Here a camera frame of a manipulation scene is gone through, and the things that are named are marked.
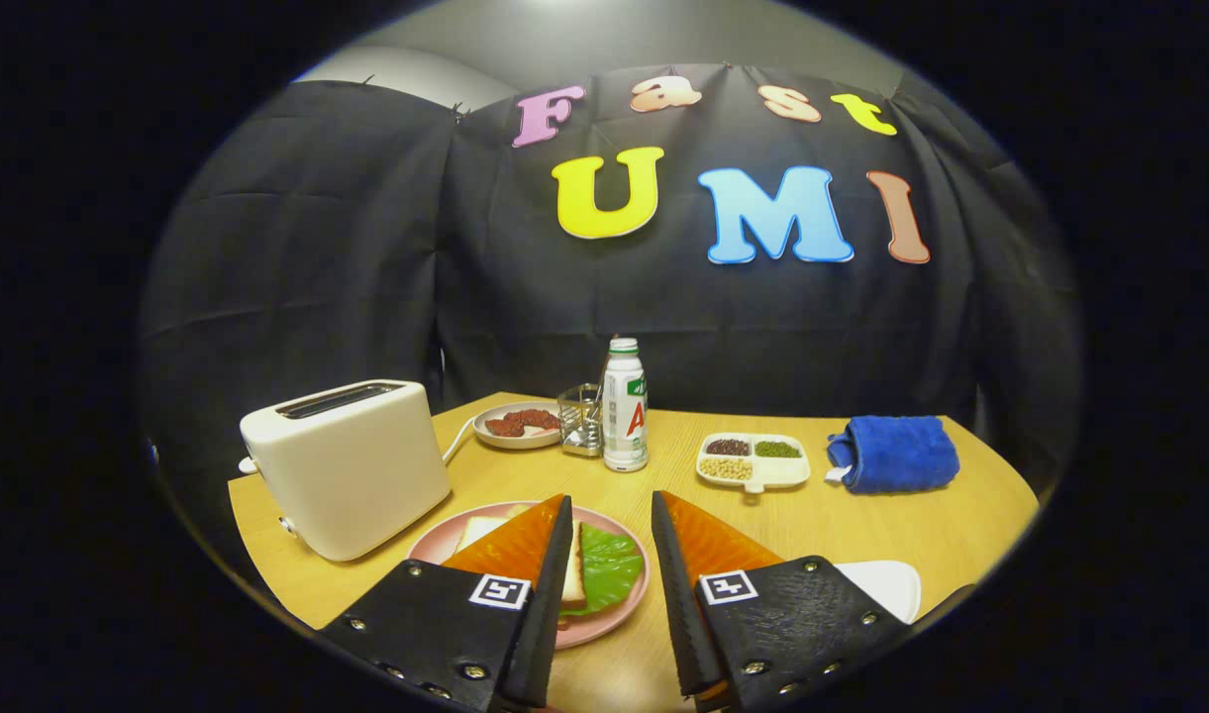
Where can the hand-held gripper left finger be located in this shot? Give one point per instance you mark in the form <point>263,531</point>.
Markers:
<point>553,594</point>

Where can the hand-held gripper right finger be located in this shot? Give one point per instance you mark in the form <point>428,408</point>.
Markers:
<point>675,594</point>

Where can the green lettuce leaf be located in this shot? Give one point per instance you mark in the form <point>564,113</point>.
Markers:
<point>612,569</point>

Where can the toasted bread slice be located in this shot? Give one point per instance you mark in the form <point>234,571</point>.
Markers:
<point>480,530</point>

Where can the pink round plate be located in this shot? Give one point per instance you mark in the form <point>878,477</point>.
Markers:
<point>604,622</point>

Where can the yellow soybeans pile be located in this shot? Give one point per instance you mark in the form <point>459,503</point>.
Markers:
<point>726,468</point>

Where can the dark red beans pile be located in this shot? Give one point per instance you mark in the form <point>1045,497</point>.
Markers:
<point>728,447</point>

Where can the small beige plate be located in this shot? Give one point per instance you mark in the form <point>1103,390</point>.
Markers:
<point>515,441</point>

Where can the white divided dish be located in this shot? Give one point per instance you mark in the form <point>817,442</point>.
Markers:
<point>782,473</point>

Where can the white drink bottle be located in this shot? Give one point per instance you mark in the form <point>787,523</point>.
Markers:
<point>624,436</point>

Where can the red meat pieces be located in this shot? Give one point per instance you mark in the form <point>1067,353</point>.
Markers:
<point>525,421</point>

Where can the green mung beans pile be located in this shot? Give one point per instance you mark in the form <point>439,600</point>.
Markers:
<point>778,449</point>

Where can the white square plate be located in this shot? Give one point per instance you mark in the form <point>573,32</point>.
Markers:
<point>886,584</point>

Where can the white toaster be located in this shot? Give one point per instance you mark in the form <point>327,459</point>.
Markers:
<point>356,475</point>

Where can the blue towel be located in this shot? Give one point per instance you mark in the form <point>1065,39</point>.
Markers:
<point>901,456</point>

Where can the black backdrop cloth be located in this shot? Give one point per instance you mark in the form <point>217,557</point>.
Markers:
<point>366,248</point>

